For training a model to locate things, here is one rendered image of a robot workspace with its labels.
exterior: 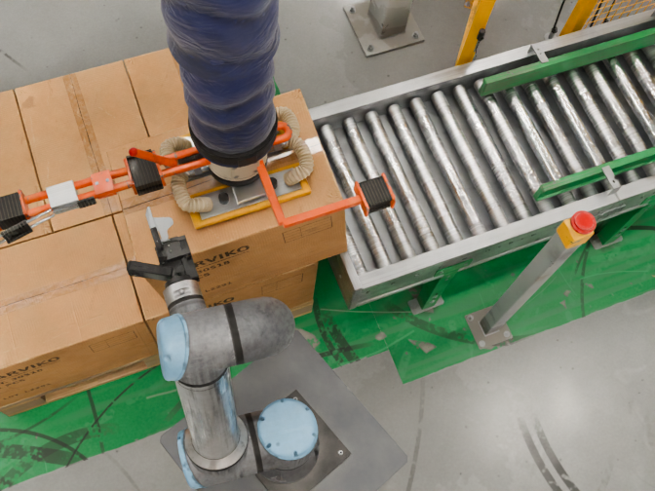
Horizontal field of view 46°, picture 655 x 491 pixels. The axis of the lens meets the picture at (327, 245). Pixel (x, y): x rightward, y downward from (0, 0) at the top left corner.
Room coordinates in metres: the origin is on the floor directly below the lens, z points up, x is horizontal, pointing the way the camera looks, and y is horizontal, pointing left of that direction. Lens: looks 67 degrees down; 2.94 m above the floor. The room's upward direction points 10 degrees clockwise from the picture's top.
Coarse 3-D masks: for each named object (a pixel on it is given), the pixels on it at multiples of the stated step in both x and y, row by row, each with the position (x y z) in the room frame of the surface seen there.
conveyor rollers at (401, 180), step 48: (432, 96) 1.68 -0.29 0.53; (480, 96) 1.72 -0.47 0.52; (528, 96) 1.76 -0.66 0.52; (336, 144) 1.40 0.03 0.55; (384, 144) 1.43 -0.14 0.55; (432, 144) 1.47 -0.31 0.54; (480, 144) 1.51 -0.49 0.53; (432, 192) 1.27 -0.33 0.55; (480, 192) 1.31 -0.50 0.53; (432, 240) 1.09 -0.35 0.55
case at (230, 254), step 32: (288, 96) 1.27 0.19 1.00; (288, 160) 1.06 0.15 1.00; (320, 160) 1.07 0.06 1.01; (128, 192) 0.90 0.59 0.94; (160, 192) 0.91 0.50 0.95; (192, 192) 0.92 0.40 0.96; (320, 192) 0.97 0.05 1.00; (128, 224) 0.80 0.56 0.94; (192, 224) 0.83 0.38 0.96; (224, 224) 0.84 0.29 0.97; (256, 224) 0.85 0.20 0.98; (320, 224) 0.92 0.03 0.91; (192, 256) 0.74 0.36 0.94; (224, 256) 0.78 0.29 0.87; (256, 256) 0.83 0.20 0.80; (288, 256) 0.87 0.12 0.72; (320, 256) 0.93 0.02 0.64; (160, 288) 0.69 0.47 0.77; (224, 288) 0.77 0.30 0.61
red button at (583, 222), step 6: (582, 210) 1.04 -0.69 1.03; (576, 216) 1.01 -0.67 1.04; (582, 216) 1.02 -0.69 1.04; (588, 216) 1.02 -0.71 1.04; (570, 222) 1.00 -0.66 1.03; (576, 222) 0.99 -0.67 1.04; (582, 222) 1.00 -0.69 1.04; (588, 222) 1.00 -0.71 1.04; (594, 222) 1.00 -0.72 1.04; (576, 228) 0.98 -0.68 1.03; (582, 228) 0.98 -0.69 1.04; (588, 228) 0.98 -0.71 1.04; (594, 228) 0.99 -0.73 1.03; (582, 234) 0.97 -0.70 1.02
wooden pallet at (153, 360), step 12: (312, 300) 0.94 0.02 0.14; (300, 312) 0.92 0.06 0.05; (144, 360) 0.61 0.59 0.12; (156, 360) 0.63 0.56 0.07; (108, 372) 0.54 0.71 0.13; (120, 372) 0.57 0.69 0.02; (132, 372) 0.58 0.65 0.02; (72, 384) 0.48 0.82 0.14; (84, 384) 0.50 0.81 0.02; (96, 384) 0.51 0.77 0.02; (36, 396) 0.41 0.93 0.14; (48, 396) 0.44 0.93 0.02; (60, 396) 0.44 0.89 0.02; (0, 408) 0.35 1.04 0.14; (12, 408) 0.36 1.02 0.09; (24, 408) 0.38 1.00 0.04
